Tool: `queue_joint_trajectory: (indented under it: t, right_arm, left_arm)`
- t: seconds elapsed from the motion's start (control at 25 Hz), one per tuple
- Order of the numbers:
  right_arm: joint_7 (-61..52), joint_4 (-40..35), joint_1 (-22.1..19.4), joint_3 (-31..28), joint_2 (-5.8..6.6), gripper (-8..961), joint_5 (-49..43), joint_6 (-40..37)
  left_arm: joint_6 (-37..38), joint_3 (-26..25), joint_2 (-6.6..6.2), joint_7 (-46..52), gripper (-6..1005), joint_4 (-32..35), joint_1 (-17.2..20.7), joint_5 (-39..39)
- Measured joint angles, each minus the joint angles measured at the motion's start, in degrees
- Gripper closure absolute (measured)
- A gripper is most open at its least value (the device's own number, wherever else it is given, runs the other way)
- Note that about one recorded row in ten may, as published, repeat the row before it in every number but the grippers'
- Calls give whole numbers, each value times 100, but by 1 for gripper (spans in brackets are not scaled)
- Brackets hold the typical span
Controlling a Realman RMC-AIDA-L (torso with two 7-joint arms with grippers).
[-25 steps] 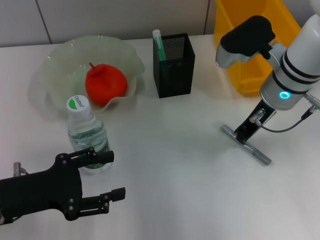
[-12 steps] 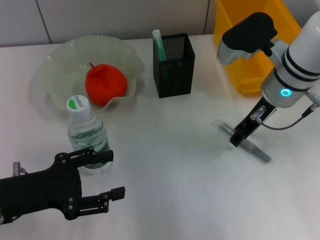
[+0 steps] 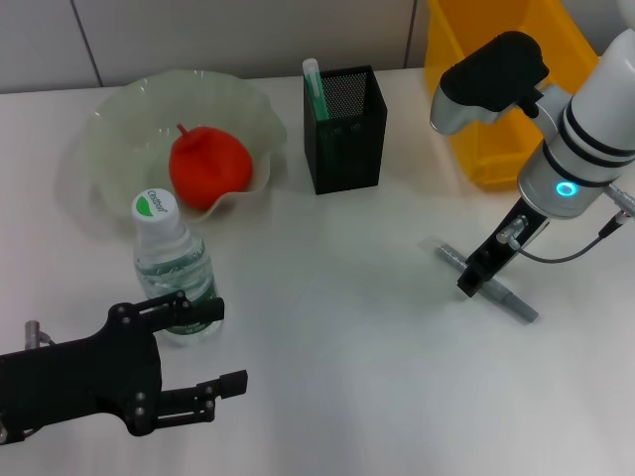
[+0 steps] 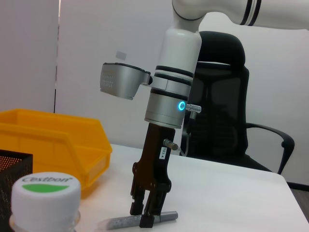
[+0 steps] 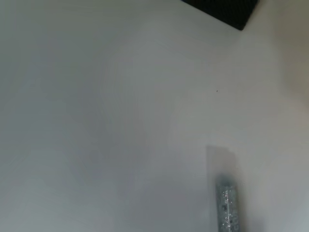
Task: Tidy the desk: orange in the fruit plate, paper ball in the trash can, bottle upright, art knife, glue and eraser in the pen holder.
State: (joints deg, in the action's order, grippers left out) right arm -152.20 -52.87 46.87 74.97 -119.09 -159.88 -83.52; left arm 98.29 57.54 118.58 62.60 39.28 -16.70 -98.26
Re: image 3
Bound yellow plastic storage bin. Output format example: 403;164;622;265
424;0;602;192

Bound grey silver marker pen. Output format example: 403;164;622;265
435;244;540;324

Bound clear green-label water bottle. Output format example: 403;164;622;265
130;187;223;348

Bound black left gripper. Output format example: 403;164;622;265
0;291;226;437

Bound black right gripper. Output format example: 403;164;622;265
456;196;553;299

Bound translucent green glass fruit plate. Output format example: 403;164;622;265
81;68;289;225

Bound mint green utility knife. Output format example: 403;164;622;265
302;58;331;122

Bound black mesh pen holder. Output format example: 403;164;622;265
303;64;388;195

